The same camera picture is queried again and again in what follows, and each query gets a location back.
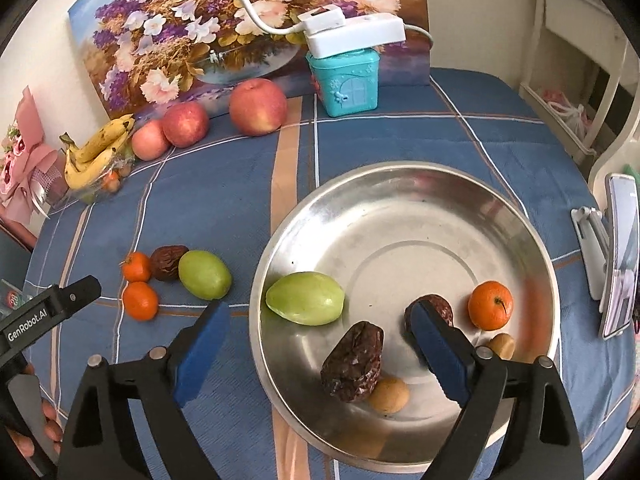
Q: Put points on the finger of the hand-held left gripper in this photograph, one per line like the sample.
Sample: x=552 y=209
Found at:
x=77 y=295

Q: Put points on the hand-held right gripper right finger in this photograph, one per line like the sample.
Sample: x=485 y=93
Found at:
x=440 y=350

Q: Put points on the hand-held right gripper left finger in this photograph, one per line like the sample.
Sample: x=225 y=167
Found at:
x=202 y=350

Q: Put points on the dark dried date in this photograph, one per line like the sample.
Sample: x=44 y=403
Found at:
x=442 y=307

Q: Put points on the small brown longan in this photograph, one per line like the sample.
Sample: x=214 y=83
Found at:
x=501 y=345

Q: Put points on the walnut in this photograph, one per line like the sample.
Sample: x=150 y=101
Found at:
x=389 y=395

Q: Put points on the long dried date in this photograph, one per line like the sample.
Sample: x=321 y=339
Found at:
x=352 y=362

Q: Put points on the slim green jujube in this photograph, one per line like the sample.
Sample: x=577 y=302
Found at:
x=305 y=298

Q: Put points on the round steel plate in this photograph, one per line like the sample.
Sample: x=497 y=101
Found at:
x=400 y=240

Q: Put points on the person's left hand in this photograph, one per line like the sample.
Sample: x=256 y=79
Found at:
x=52 y=427

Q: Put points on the colourful packet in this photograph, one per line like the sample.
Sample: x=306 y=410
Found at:
x=12 y=300

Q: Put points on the small mandarin orange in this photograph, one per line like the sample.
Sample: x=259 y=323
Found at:
x=136 y=266

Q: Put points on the large green jujube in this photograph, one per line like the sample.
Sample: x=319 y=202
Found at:
x=205 y=275

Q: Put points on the round dried date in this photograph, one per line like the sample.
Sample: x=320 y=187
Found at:
x=167 y=262

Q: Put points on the clear bowl of small fruit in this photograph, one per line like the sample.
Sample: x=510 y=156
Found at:
x=112 y=180

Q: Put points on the pink flower bouquet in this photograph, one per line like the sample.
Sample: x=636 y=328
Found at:
x=30 y=170

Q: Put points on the banana bunch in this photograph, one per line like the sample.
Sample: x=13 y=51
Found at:
x=92 y=152

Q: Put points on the blue plaid tablecloth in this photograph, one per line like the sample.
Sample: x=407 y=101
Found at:
x=210 y=200

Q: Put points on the pale pink apple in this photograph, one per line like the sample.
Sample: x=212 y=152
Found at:
x=149 y=141

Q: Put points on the white phone stand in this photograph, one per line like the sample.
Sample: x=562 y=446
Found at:
x=592 y=250

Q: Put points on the smartphone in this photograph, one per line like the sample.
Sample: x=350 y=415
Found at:
x=622 y=240

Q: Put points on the large red apple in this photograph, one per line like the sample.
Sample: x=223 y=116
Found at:
x=257 y=107

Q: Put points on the white plastic bag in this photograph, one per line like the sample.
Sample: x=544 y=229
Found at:
x=570 y=115

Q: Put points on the floral painting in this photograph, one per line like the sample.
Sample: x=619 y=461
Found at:
x=175 y=35

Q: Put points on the teal plastic box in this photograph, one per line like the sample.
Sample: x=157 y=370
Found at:
x=345 y=85

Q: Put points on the white power strip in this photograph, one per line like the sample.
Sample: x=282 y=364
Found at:
x=360 y=35

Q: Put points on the white shelf unit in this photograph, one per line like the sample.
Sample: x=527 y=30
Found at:
x=550 y=10

